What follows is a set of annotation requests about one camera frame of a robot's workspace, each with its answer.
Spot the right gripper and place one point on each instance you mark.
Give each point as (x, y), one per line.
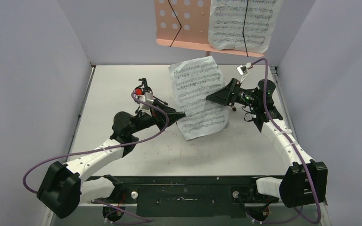
(232, 94)

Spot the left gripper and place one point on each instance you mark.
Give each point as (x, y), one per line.
(173, 116)

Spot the sheet music page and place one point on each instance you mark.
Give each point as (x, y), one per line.
(192, 82)
(242, 25)

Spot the black microphone tripod mount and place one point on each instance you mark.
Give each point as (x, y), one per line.
(144, 85)

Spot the pink music stand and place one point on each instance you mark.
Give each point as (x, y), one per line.
(184, 24)

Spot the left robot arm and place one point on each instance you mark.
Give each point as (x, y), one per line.
(66, 185)

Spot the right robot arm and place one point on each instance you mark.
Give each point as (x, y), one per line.
(305, 181)

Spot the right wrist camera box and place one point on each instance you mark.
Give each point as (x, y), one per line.
(243, 70)

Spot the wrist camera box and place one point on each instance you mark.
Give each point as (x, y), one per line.
(146, 98)
(243, 70)

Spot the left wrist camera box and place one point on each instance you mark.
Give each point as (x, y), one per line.
(146, 98)

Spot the aluminium rail frame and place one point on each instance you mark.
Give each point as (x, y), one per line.
(67, 185)

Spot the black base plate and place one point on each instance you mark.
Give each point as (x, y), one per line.
(189, 196)

